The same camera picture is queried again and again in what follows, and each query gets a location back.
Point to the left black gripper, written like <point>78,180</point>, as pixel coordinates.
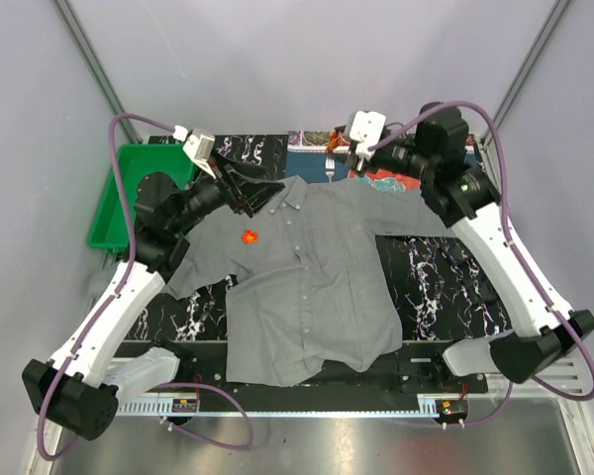
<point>244,195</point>

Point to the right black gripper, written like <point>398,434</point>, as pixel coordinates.
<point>359,165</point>

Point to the orange flower brooch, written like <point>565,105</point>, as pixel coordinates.
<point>249,237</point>

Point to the grey button shirt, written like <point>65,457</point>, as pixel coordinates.
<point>312,289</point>

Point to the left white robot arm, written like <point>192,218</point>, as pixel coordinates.
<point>77,388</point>

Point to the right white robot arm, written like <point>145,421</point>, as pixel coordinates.
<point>432,149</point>

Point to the red and teal plate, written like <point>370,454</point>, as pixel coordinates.
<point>384,180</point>

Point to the silver fork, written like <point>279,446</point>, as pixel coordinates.
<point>330,168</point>

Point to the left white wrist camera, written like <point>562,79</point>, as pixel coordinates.
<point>197,146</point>

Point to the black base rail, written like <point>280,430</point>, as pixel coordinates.
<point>416,368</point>

